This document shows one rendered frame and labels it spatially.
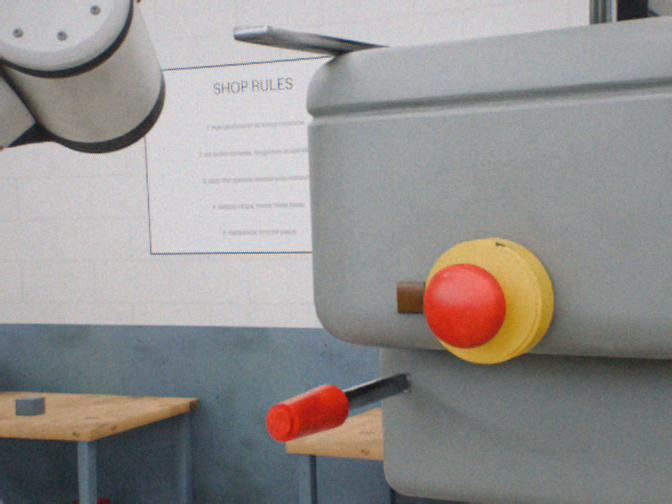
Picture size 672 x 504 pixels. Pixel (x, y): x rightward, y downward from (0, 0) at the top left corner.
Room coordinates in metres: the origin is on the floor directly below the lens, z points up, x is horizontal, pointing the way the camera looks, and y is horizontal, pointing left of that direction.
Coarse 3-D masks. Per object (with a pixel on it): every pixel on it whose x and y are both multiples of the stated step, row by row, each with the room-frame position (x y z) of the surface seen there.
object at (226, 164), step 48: (192, 96) 6.08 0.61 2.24; (240, 96) 5.96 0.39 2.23; (288, 96) 5.84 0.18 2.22; (144, 144) 6.21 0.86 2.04; (192, 144) 6.09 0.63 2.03; (240, 144) 5.96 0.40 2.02; (288, 144) 5.84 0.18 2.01; (192, 192) 6.09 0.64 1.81; (240, 192) 5.97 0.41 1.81; (288, 192) 5.85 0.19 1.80; (192, 240) 6.10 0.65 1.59; (240, 240) 5.97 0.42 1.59; (288, 240) 5.85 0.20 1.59
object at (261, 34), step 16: (240, 32) 0.65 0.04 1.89; (256, 32) 0.65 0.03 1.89; (272, 32) 0.65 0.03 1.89; (288, 32) 0.67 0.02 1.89; (304, 32) 0.68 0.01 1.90; (288, 48) 0.70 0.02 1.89; (304, 48) 0.70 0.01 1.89; (320, 48) 0.70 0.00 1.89; (336, 48) 0.71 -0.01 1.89; (352, 48) 0.73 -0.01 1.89; (368, 48) 0.75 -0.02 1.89
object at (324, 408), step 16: (368, 384) 0.75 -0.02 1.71; (384, 384) 0.76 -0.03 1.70; (400, 384) 0.77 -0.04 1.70; (288, 400) 0.67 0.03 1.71; (304, 400) 0.68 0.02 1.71; (320, 400) 0.69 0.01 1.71; (336, 400) 0.70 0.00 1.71; (352, 400) 0.72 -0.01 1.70; (368, 400) 0.74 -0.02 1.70; (272, 416) 0.67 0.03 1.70; (288, 416) 0.66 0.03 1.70; (304, 416) 0.67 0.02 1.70; (320, 416) 0.68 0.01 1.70; (336, 416) 0.69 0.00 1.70; (272, 432) 0.67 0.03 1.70; (288, 432) 0.66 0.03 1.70; (304, 432) 0.67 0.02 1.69
